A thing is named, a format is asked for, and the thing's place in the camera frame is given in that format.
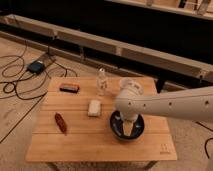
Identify white sponge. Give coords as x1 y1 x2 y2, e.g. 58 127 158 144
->
88 100 101 117

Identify clear plastic bottle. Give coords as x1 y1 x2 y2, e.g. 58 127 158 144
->
97 68 107 96

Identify long wooden shelf frame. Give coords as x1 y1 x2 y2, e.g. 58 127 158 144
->
0 15 213 83

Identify blue power box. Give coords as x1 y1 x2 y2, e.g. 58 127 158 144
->
27 61 45 74

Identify black floor cables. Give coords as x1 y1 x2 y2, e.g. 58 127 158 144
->
0 39 78 144

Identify red pepper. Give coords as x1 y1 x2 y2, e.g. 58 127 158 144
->
55 113 67 134

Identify black and orange block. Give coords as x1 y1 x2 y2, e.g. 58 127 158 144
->
59 83 80 93

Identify wooden table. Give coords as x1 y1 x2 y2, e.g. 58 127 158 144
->
26 77 177 162

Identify dark blue bowl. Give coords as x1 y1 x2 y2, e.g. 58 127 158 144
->
110 111 145 140

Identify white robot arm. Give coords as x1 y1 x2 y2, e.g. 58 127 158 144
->
110 78 213 139

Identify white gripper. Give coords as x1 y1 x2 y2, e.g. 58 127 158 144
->
121 114 138 136

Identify black cable at right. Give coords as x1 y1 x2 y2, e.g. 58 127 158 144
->
196 121 213 160

